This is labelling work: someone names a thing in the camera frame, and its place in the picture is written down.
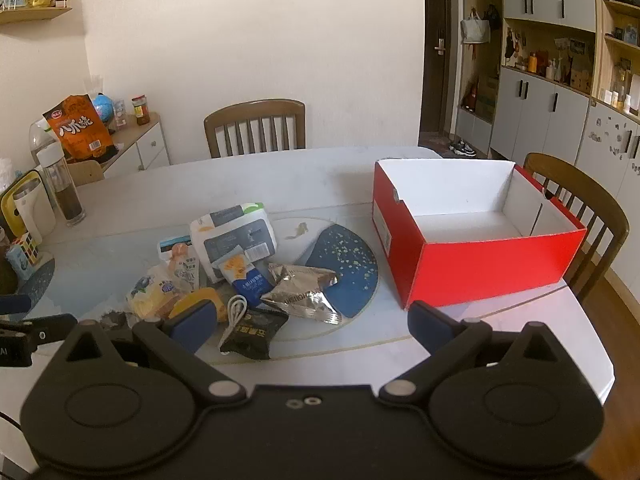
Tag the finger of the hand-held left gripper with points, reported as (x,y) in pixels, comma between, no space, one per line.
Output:
(15,303)
(52,325)

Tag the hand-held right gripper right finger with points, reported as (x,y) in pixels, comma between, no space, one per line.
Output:
(430,324)

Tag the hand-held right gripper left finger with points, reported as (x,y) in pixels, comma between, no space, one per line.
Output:
(195,322)

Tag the yellow bread bun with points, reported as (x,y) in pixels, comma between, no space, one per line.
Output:
(195,297)

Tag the blueberry print bread packet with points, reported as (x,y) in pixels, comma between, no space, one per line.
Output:
(150,300)

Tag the black snack packet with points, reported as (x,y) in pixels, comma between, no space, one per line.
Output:
(252,335)

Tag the blue white cracker packet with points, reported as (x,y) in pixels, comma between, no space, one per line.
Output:
(250,287)

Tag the red cardboard box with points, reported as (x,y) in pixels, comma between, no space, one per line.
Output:
(475,270)

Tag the white grey tissue pack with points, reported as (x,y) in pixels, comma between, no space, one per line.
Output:
(235,237)

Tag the silver snack packet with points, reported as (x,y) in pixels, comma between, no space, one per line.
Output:
(300,300)

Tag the white marble desktop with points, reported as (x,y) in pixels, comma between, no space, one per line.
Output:
(300,180)

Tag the small light blue box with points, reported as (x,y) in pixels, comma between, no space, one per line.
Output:
(19,265)

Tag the white lettered sachet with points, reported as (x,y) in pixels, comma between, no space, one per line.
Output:
(186,270)

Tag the colourful puzzle cube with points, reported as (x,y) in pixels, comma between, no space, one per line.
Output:
(26,249)

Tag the dark crumpled wrapper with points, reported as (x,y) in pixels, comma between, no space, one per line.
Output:
(116,319)

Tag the blue white flat packet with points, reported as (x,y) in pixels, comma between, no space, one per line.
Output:
(170,249)

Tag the white electric kettle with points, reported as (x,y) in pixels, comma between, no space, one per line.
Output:
(35,215)

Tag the yellow rimmed dark container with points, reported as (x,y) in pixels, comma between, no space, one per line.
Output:
(10,200)

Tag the glass bottle with dark liquid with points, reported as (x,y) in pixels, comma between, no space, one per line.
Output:
(62,185)

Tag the white crumpled plastic bag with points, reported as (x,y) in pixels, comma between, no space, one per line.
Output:
(6,175)

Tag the light wooden chair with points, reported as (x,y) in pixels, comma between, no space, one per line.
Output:
(85,172)

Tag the clear plastic bottle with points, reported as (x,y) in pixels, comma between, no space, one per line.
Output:
(40,135)

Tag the white side cabinet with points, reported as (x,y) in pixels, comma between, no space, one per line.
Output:
(150,150)

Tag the dark sneakers pair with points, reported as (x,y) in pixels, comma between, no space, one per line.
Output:
(462,148)

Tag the orange snack bag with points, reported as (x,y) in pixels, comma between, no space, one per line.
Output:
(80,130)

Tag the brown curved wooden chair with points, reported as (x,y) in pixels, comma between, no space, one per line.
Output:
(607,220)

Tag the blue globe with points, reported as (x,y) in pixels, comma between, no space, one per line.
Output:
(104,107)

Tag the red lidded jar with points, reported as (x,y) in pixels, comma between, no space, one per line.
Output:
(141,112)

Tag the small clear container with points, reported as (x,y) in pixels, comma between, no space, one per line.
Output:
(121,112)

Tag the brown slatted wooden chair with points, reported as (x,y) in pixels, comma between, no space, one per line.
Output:
(250,107)

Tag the yellow bottle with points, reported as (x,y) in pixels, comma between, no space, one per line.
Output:
(533,62)

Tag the grey tote bag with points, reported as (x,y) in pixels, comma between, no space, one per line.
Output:
(475,30)

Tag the dark brown door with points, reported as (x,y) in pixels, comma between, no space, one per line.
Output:
(435,0)

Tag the wooden wall shelf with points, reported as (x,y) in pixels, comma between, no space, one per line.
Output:
(35,14)

